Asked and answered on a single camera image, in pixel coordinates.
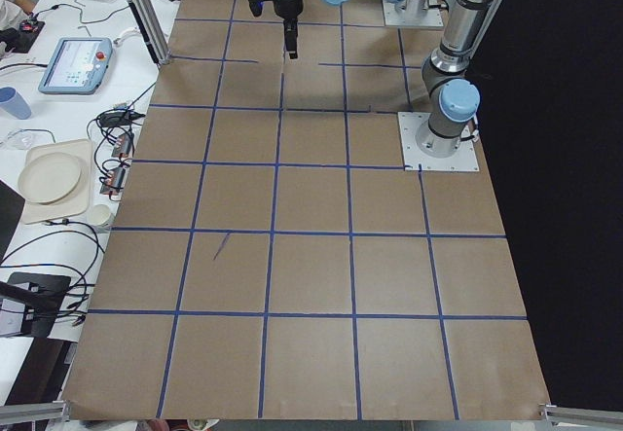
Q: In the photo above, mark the brown paper table cover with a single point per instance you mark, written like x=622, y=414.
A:
x=276, y=256

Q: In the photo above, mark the aluminium frame post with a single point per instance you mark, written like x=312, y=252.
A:
x=151, y=31

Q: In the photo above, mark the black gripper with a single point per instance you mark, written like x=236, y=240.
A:
x=286, y=8

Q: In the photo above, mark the beige tray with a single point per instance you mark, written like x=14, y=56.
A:
x=78, y=200

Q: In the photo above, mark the white paper cup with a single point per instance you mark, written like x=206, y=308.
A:
x=100, y=217

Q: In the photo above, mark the beige round plate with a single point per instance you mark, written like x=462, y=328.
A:
x=49, y=178

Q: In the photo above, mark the blue plastic cup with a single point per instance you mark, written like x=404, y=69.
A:
x=14, y=104

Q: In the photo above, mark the near teach pendant tablet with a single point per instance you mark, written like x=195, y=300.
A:
x=78, y=66

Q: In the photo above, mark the black monitor stand base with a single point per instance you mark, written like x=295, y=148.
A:
x=30, y=303

